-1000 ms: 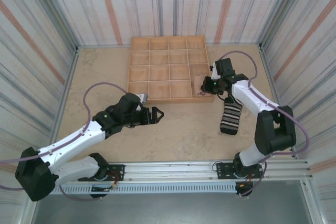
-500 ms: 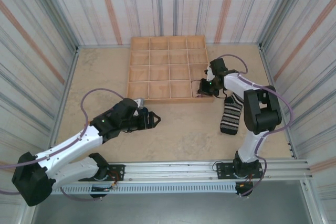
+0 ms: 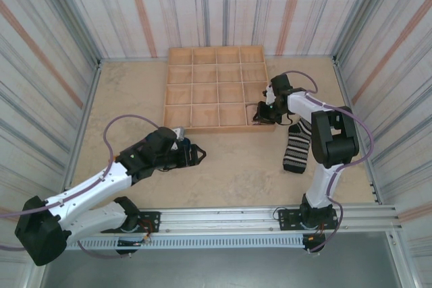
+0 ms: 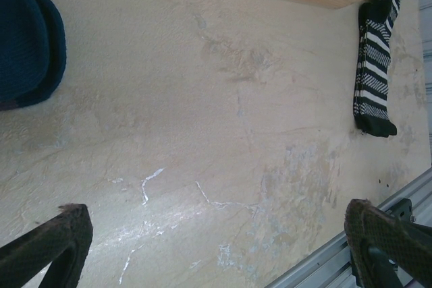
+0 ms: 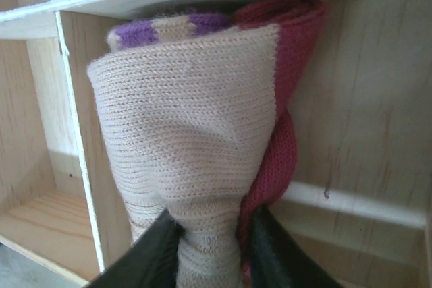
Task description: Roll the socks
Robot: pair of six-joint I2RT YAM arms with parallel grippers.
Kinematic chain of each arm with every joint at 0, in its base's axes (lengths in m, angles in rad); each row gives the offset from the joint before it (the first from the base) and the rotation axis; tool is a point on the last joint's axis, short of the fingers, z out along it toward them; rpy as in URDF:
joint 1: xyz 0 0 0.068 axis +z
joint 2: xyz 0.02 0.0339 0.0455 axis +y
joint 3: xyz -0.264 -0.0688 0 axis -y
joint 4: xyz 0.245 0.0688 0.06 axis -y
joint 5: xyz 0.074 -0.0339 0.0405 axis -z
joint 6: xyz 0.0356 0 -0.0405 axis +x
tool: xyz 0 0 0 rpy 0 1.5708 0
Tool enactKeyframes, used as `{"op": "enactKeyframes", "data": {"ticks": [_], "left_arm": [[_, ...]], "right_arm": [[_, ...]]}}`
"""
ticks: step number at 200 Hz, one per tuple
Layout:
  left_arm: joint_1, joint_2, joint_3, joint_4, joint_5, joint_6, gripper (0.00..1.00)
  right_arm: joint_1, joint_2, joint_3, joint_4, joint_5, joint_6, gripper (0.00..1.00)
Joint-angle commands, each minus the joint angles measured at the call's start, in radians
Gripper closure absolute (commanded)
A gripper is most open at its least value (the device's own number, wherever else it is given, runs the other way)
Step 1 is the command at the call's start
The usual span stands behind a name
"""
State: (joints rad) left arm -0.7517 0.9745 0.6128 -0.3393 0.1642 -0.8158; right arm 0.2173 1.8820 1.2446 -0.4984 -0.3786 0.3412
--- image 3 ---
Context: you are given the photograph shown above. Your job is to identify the grey metal panel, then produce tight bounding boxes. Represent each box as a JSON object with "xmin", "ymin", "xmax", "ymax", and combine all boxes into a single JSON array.
[{"xmin": 40, "ymin": 232, "xmax": 411, "ymax": 288}]

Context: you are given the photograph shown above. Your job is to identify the wooden compartment tray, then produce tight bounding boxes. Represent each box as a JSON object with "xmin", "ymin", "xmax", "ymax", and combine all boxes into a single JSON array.
[{"xmin": 161, "ymin": 45, "xmax": 276, "ymax": 134}]

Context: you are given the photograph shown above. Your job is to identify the black white striped sock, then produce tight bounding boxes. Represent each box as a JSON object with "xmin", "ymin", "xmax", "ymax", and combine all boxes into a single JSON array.
[{"xmin": 281, "ymin": 122, "xmax": 313, "ymax": 173}]

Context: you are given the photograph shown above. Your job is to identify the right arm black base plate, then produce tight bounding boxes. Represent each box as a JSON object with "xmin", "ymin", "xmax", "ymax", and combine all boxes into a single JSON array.
[{"xmin": 277, "ymin": 208, "xmax": 340, "ymax": 231}]

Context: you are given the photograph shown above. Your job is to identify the beige sock purple stripes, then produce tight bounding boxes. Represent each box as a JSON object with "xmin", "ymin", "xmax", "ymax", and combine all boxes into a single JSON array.
[{"xmin": 246, "ymin": 103, "xmax": 271, "ymax": 127}]

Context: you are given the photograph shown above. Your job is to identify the aluminium frame bar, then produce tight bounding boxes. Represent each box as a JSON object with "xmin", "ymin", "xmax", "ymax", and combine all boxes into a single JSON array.
[
  {"xmin": 63, "ymin": 59, "xmax": 103, "ymax": 192},
  {"xmin": 332, "ymin": 55, "xmax": 382, "ymax": 205}
]

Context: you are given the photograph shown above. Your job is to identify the slotted grey cable duct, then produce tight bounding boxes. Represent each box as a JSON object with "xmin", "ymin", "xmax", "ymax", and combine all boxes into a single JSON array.
[{"xmin": 63, "ymin": 235, "xmax": 306, "ymax": 251}]

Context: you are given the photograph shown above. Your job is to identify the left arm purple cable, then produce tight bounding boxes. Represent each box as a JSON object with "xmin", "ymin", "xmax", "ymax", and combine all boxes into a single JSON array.
[{"xmin": 0, "ymin": 114, "xmax": 161, "ymax": 260}]

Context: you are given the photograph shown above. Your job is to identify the aluminium extrusion rail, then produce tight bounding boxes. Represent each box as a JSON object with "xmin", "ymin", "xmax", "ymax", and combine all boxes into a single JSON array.
[{"xmin": 35, "ymin": 204, "xmax": 404, "ymax": 237}]

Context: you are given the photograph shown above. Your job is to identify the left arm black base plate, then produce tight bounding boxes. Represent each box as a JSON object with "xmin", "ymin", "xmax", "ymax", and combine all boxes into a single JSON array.
[{"xmin": 101, "ymin": 210, "xmax": 162, "ymax": 234}]

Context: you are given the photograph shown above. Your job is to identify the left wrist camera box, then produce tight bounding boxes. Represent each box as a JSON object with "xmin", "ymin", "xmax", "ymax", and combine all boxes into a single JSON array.
[{"xmin": 171, "ymin": 126, "xmax": 188, "ymax": 142}]

